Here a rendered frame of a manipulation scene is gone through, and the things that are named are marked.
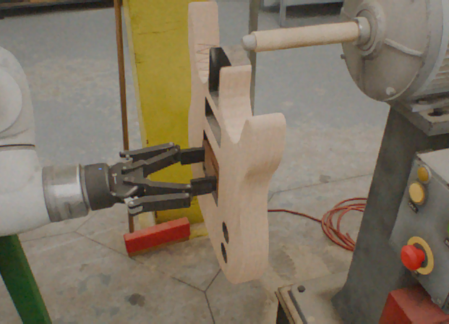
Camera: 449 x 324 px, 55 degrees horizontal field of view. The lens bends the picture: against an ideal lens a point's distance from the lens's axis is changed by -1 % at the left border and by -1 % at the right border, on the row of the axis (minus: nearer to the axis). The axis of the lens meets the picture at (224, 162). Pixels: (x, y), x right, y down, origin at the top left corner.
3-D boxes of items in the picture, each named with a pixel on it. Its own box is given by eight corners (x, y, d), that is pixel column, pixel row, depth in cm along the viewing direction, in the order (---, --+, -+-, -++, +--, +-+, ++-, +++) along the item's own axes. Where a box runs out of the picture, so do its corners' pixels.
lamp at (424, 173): (416, 176, 67) (421, 160, 65) (428, 188, 65) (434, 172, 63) (412, 176, 67) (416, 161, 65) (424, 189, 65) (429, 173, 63)
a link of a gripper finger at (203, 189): (180, 186, 70) (184, 199, 68) (210, 181, 71) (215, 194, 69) (180, 193, 71) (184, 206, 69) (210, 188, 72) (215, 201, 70)
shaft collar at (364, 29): (369, 14, 72) (371, 42, 72) (355, 19, 76) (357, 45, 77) (358, 15, 71) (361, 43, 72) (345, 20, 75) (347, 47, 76)
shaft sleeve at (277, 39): (357, 20, 72) (358, 40, 72) (347, 24, 75) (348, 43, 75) (255, 30, 68) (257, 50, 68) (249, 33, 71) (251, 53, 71)
